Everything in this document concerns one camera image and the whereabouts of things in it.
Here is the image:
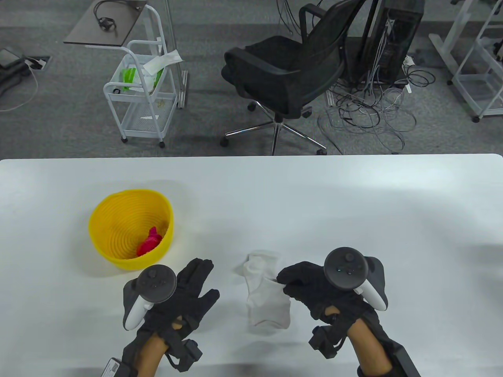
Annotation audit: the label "person's left hand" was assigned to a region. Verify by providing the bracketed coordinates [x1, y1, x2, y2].
[136, 258, 220, 340]

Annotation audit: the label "person's right hand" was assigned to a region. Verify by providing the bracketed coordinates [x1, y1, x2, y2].
[276, 261, 378, 323]

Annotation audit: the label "person's right forearm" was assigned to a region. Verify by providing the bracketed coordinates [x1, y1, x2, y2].
[348, 318, 393, 375]

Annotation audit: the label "person's left forearm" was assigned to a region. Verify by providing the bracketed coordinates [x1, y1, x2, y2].
[136, 336, 167, 377]

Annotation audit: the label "grey white left hand controller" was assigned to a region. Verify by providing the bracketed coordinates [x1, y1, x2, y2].
[123, 264, 177, 331]

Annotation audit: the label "grey white hand controller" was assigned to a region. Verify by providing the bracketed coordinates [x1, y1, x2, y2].
[123, 264, 177, 331]
[323, 247, 389, 311]

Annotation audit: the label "grey white right hand controller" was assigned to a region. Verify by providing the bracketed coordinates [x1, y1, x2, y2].
[323, 247, 389, 311]

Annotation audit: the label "black labelled wrist box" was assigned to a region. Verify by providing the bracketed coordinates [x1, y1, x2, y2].
[102, 357, 138, 377]

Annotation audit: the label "yellow ribbed basket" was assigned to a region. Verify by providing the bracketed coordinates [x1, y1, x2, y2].
[88, 189, 174, 270]

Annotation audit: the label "black plain wrist box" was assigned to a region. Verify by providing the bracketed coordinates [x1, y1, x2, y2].
[389, 342, 421, 377]

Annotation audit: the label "black office chair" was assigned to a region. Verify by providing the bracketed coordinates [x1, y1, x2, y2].
[220, 0, 368, 156]

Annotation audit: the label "green white packet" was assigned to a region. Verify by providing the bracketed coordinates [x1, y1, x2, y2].
[120, 68, 165, 92]

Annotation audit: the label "black computer tower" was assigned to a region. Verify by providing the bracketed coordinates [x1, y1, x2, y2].
[356, 0, 426, 85]

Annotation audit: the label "floor socket box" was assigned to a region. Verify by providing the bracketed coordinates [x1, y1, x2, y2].
[24, 56, 51, 71]

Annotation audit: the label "dark top side table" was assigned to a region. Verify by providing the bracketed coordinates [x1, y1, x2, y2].
[63, 0, 148, 49]

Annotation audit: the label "black device on floor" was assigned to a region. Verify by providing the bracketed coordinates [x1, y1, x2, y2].
[0, 47, 30, 97]

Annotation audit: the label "white rolling wire cart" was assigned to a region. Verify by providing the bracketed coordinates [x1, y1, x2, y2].
[103, 4, 178, 148]

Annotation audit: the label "tangle of floor cables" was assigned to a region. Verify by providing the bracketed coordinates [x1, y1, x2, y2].
[318, 55, 436, 154]

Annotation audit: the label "grey metal stand post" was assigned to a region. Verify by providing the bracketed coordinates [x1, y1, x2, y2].
[164, 0, 190, 109]

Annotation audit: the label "white wire rack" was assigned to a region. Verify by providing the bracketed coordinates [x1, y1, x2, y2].
[451, 0, 503, 123]

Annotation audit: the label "white floor cable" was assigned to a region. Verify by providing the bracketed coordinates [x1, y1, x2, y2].
[0, 65, 39, 112]

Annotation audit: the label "white desk leg frame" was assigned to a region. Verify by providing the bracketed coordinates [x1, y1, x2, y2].
[428, 0, 472, 85]

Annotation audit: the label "hanging black cables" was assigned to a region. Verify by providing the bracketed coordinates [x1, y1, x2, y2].
[276, 0, 305, 36]

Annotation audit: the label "black cable on side table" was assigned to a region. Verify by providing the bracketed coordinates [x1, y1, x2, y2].
[94, 0, 147, 32]

